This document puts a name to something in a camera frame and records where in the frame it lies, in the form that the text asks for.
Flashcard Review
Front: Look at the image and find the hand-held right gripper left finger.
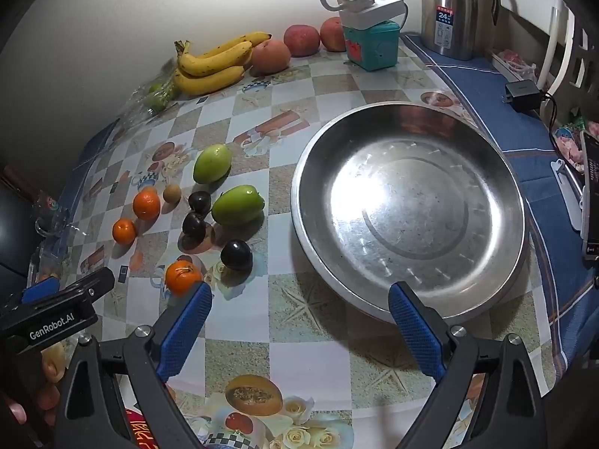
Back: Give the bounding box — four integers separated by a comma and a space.
54, 282, 213, 449

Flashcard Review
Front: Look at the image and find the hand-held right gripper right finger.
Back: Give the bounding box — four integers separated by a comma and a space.
388, 282, 549, 449

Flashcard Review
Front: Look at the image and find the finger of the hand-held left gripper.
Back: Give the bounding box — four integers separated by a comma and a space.
0, 268, 116, 327

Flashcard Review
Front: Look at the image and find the orange tangerine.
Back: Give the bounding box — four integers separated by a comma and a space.
112, 219, 138, 245
132, 187, 161, 220
165, 260, 203, 296

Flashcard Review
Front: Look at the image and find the stainless steel basin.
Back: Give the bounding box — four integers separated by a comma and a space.
290, 102, 529, 326

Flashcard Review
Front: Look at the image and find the green jujube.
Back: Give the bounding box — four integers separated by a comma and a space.
193, 143, 233, 185
212, 184, 265, 226

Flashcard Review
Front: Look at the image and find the person's left hand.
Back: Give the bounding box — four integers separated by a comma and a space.
0, 342, 67, 426

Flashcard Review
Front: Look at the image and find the clear plastic container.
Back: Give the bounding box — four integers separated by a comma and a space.
25, 236, 89, 286

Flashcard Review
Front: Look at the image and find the dark cabinet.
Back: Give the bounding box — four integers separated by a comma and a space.
0, 164, 43, 286

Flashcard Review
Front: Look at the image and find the clear glass mug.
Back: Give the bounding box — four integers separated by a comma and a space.
33, 189, 71, 239

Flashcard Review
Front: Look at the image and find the red printed packet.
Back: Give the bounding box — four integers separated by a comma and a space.
124, 407, 155, 449

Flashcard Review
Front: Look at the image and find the checkered printed tablecloth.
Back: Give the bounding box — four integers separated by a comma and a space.
28, 23, 553, 449

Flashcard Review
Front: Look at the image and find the white phone stand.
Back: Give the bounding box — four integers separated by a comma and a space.
551, 159, 586, 230

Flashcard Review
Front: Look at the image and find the black smartphone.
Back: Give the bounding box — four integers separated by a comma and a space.
579, 131, 599, 258

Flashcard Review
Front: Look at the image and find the clear plastic fruit box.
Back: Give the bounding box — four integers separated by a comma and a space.
117, 58, 181, 125

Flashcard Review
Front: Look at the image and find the pink printed packet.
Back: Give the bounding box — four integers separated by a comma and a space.
552, 122, 586, 169

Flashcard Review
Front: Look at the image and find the black charger adapter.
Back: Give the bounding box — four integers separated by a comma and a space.
504, 80, 544, 114

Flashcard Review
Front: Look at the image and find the yellow banana bunch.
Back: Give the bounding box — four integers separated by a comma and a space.
174, 31, 273, 95

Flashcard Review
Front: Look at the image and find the pink plastic bag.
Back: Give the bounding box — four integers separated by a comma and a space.
496, 49, 539, 80

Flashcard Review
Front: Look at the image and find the teal plastic box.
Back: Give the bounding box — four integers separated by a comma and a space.
341, 19, 402, 72

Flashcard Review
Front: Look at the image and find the pale orange apple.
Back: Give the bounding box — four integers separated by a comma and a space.
251, 39, 292, 74

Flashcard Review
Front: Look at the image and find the red apple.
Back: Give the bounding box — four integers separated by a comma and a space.
320, 17, 347, 52
283, 24, 322, 58

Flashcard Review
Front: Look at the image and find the beige plastic lattice basket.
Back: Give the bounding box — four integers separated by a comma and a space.
568, 23, 599, 113

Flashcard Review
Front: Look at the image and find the stainless steel thermos jug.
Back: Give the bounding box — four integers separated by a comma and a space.
420, 0, 501, 61

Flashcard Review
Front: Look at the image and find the white power strip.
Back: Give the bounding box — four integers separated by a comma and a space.
336, 0, 405, 29

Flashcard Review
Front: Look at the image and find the black charger cable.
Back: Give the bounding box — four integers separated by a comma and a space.
538, 91, 560, 132

